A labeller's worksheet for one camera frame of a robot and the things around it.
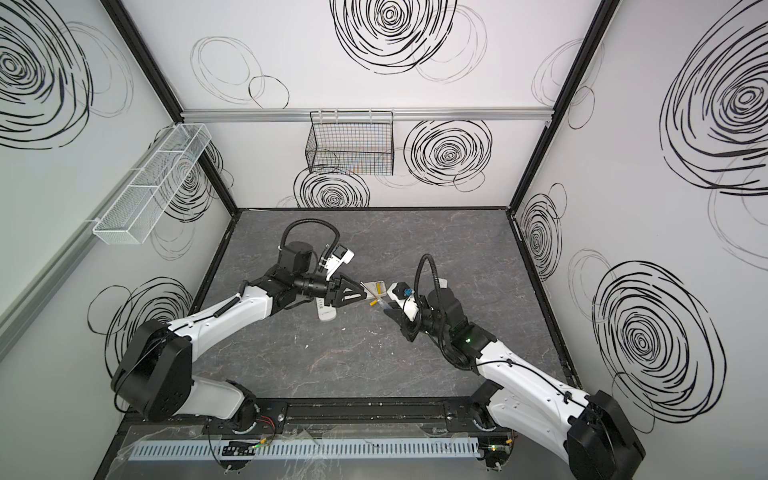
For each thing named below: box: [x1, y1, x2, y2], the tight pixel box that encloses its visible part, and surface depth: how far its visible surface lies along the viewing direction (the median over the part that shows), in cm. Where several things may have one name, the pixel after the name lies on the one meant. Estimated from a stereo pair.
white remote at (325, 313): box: [316, 297, 337, 321], surface depth 93 cm
